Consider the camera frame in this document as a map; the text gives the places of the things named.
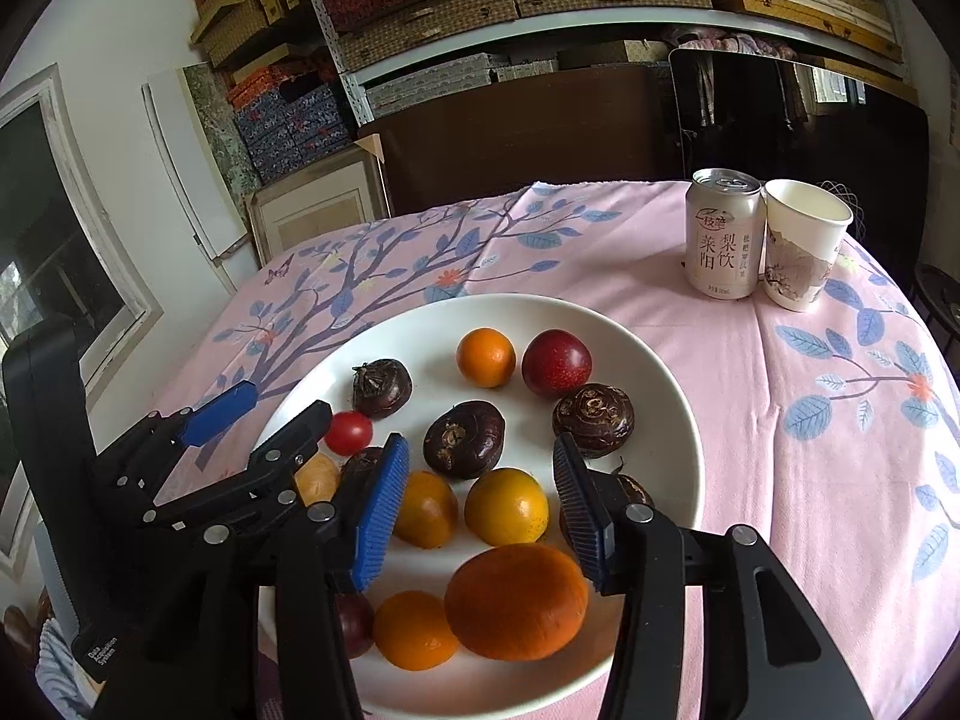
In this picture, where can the stack of blue floral boxes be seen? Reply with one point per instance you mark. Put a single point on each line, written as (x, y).
(292, 131)

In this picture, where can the small yellow fruit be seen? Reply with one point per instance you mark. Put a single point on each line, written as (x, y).
(319, 478)

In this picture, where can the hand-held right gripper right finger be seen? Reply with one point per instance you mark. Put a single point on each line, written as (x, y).
(581, 517)

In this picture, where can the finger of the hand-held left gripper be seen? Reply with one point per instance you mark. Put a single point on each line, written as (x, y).
(221, 409)
(292, 439)

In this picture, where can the small orange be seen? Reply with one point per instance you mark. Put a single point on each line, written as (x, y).
(487, 358)
(506, 506)
(415, 630)
(427, 510)

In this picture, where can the white metal shelf rack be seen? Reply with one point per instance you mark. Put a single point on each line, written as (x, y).
(570, 24)

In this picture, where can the round tufted water chestnut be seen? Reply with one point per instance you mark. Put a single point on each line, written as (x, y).
(386, 390)

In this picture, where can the person's left forearm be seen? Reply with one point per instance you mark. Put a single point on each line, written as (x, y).
(56, 667)

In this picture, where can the row of grey patterned boxes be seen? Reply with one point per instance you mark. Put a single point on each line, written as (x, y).
(450, 82)

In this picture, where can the white drink can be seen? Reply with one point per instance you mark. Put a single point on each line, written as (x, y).
(724, 236)

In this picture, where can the green marbled board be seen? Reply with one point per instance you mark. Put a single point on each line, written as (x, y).
(217, 127)

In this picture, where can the red cherry tomato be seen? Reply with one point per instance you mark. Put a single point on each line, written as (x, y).
(349, 433)

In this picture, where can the white plate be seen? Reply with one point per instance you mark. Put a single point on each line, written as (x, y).
(667, 420)

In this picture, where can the white framed window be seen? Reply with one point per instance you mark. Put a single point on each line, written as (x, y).
(52, 240)

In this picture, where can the wooden picture frame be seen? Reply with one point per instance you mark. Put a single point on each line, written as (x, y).
(315, 210)

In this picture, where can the dark water chestnut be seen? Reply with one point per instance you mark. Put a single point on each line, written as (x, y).
(360, 465)
(637, 491)

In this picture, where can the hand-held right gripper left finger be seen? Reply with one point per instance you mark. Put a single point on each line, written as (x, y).
(379, 517)

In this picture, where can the black glossy panel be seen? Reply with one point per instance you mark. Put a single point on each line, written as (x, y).
(750, 112)

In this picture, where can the orange patterned box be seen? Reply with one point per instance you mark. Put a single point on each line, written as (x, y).
(259, 86)

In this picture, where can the pink floral tablecloth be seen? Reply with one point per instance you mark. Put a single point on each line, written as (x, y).
(787, 427)

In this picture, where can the white board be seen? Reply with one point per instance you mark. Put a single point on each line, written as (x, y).
(195, 187)

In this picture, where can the brown wooden board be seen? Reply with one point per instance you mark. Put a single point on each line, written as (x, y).
(525, 135)

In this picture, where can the white paper cup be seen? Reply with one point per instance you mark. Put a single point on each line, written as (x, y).
(802, 247)

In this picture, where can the dark purple plum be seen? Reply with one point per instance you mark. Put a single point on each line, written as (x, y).
(354, 626)

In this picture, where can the stack of woven straw boxes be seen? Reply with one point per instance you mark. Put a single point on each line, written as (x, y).
(435, 22)

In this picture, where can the black round stool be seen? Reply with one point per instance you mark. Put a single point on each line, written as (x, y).
(937, 300)

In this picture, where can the large orange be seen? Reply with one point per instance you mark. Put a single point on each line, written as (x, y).
(516, 600)

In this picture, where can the pink cloth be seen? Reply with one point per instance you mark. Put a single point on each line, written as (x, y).
(720, 41)

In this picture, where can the red plum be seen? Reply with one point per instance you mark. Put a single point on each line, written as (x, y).
(556, 362)

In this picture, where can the large water chestnut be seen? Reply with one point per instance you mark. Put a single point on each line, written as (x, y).
(592, 420)

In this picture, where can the pile of wooden clasp cases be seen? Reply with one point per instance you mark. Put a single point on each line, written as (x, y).
(240, 15)

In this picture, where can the oblong water chestnut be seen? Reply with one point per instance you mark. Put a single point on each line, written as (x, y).
(463, 441)

